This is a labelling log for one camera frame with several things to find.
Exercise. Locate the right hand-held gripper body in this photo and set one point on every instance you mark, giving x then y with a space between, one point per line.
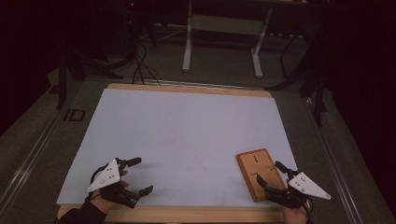
306 185

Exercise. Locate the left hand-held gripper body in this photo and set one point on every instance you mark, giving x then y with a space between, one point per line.
109 175

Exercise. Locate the wooden picture frame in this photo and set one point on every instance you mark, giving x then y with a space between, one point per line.
252 166

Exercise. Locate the person's left hand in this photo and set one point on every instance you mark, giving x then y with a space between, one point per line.
101 203

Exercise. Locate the person's right hand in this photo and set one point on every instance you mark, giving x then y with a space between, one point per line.
295 216

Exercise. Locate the wooden table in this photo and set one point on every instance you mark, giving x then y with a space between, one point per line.
186 214

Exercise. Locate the white table mat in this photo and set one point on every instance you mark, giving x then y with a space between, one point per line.
186 140

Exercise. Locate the black tripod stand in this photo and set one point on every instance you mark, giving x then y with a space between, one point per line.
63 77
317 99

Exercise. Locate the desk with white legs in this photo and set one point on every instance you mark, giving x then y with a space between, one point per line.
224 25

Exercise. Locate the metal floor rail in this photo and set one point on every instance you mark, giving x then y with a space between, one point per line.
333 168
25 161

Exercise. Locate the black rectangular floor bracket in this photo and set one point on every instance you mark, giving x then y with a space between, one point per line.
74 115

